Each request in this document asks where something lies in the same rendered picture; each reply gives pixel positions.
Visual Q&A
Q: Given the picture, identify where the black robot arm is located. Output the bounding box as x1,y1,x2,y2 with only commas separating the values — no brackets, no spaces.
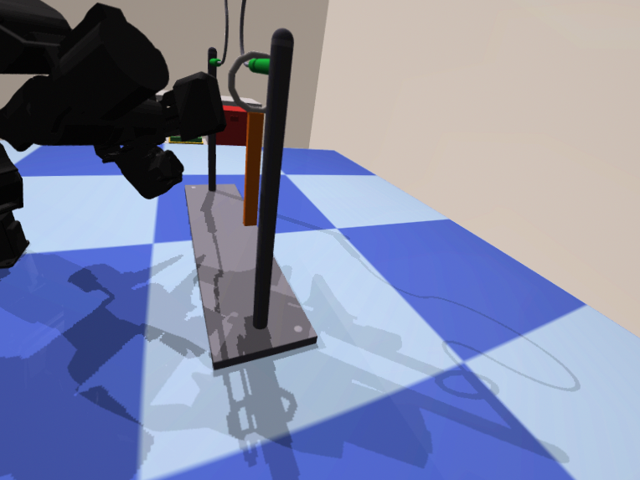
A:
0,0,184,269

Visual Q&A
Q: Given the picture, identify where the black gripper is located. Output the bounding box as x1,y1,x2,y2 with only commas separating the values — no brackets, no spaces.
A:
93,71,227,160

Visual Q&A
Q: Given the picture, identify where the orange handle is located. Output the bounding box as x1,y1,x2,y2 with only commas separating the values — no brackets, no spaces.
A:
228,51,270,226

